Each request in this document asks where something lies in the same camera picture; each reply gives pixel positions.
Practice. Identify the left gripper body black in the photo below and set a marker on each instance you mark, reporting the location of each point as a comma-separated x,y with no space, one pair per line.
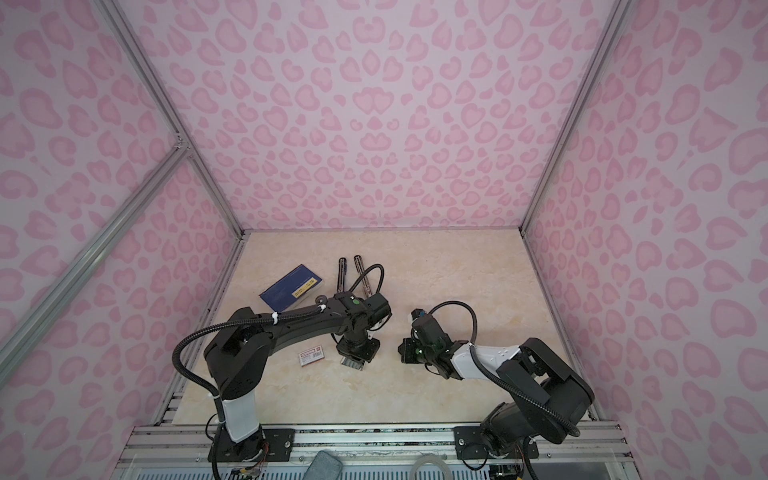
363,347

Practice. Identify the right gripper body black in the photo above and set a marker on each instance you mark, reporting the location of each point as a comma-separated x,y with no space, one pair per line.
416,353

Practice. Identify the staple tray with staples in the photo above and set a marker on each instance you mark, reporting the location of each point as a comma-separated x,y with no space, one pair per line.
352,363

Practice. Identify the red white staple box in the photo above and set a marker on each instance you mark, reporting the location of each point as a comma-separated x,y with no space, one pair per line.
310,356

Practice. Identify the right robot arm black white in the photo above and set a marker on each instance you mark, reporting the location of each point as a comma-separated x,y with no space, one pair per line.
548,398

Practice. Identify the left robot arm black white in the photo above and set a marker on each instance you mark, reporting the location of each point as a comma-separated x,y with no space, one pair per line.
237,356

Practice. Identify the dark blue booklet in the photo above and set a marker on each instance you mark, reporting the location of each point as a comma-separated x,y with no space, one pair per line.
290,289

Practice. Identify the grey cloth pad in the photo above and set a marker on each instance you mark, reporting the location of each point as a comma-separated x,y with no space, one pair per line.
324,466

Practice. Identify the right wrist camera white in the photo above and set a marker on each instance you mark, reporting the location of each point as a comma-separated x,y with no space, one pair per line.
417,313

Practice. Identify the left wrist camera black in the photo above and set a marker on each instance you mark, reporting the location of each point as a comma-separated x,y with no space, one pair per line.
377,311

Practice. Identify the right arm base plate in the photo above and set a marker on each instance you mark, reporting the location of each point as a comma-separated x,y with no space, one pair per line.
475,443

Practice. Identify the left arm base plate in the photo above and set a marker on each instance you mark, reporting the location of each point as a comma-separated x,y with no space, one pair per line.
249,444

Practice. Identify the aluminium front rail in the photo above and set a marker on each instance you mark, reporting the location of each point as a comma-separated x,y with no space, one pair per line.
167,446

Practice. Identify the aluminium diagonal frame bar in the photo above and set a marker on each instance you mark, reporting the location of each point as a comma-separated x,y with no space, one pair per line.
39,320

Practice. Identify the aluminium corner frame post right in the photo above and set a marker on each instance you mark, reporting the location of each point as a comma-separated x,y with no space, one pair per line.
619,17

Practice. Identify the aluminium corner frame post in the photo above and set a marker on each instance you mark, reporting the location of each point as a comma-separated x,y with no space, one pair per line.
128,40
619,17

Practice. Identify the aluminium corner frame post left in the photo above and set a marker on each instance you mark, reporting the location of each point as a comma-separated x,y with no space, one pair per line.
128,40

